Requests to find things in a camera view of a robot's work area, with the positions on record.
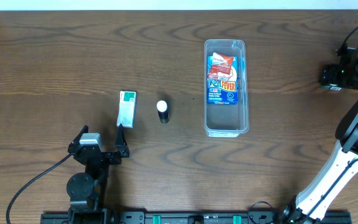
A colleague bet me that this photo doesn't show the red medicine box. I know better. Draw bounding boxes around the red medicine box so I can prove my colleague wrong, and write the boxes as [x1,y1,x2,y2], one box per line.
[208,52,235,81]

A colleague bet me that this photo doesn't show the dark green round-logo box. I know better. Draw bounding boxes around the dark green round-logo box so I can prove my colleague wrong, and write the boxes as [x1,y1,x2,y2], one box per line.
[329,86,342,91]

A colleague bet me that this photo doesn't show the white green medicine box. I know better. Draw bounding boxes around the white green medicine box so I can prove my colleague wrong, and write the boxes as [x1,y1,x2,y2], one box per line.
[116,91,137,128]

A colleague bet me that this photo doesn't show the black mounting rail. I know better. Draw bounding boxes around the black mounting rail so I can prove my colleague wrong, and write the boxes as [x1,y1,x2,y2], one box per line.
[40,210,353,224]

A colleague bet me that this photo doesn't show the dark bottle white cap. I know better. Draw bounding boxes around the dark bottle white cap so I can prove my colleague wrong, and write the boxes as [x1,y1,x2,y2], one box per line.
[157,100,169,124]

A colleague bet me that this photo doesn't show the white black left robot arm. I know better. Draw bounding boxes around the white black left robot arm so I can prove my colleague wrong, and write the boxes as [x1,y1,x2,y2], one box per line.
[67,125,130,223]

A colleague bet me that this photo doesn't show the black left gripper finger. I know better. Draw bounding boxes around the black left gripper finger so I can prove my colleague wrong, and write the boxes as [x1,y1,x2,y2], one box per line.
[115,124,130,157]
[68,125,89,153]

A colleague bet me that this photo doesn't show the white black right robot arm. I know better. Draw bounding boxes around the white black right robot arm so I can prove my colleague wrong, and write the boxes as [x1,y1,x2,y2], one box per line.
[276,42,358,223]

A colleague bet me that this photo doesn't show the blue Kool Fever box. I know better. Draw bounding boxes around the blue Kool Fever box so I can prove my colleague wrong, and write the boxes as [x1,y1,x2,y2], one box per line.
[206,55,239,105]

